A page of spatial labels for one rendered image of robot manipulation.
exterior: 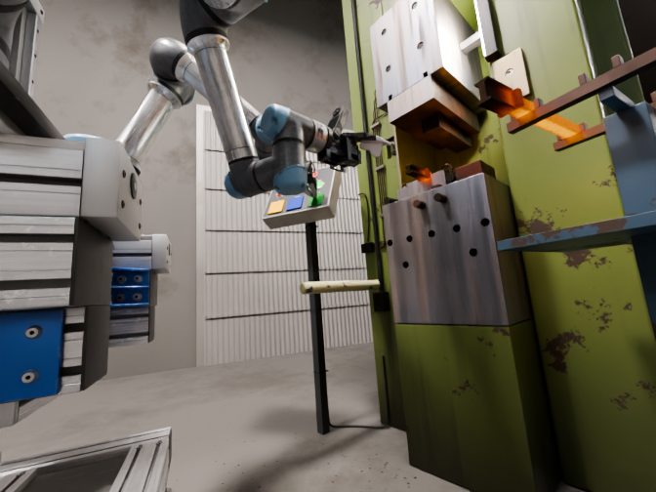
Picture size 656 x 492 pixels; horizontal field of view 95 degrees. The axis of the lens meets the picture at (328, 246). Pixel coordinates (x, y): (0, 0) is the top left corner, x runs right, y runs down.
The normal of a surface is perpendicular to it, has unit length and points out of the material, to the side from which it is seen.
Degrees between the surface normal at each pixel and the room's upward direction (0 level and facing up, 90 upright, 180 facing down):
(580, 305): 90
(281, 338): 90
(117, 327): 90
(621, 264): 90
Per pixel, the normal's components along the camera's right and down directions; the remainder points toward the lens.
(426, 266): -0.74, -0.06
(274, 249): 0.38, -0.18
